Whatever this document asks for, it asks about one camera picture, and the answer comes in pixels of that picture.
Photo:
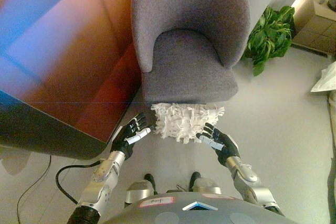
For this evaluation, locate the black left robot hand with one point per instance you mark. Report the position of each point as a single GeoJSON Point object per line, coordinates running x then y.
{"type": "Point", "coordinates": [123, 142]}

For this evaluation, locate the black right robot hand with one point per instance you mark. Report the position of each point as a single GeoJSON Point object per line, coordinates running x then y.
{"type": "Point", "coordinates": [225, 144]}

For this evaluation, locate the white shaggy pillow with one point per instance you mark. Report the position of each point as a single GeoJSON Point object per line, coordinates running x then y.
{"type": "Point", "coordinates": [187, 123]}

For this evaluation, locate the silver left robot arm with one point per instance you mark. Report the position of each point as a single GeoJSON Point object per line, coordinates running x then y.
{"type": "Point", "coordinates": [101, 179]}

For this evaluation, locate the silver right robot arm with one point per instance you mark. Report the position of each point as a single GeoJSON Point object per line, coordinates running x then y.
{"type": "Point", "coordinates": [252, 184]}

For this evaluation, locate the silver right robot leg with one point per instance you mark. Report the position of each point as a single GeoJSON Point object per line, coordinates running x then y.
{"type": "Point", "coordinates": [204, 183]}

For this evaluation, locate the silver robot leg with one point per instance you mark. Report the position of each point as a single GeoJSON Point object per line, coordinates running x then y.
{"type": "Point", "coordinates": [204, 183]}
{"type": "Point", "coordinates": [143, 188]}

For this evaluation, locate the silver left robot leg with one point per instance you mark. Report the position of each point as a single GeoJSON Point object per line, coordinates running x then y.
{"type": "Point", "coordinates": [143, 188]}

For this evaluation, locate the grey robot torso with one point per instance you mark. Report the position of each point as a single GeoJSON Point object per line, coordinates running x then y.
{"type": "Point", "coordinates": [194, 209]}

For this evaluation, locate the dark glossy cabinet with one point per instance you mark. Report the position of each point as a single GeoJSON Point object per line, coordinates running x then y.
{"type": "Point", "coordinates": [60, 58]}

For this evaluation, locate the grey fabric armchair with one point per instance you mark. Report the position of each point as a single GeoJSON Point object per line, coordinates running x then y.
{"type": "Point", "coordinates": [190, 37]}

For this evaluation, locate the green potted plant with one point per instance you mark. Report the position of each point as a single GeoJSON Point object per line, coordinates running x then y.
{"type": "Point", "coordinates": [270, 35]}

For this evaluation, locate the white plastic bag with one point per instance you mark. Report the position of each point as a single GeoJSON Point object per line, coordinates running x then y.
{"type": "Point", "coordinates": [325, 78]}

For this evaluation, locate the cardboard box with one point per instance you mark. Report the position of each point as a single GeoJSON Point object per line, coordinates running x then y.
{"type": "Point", "coordinates": [315, 22]}

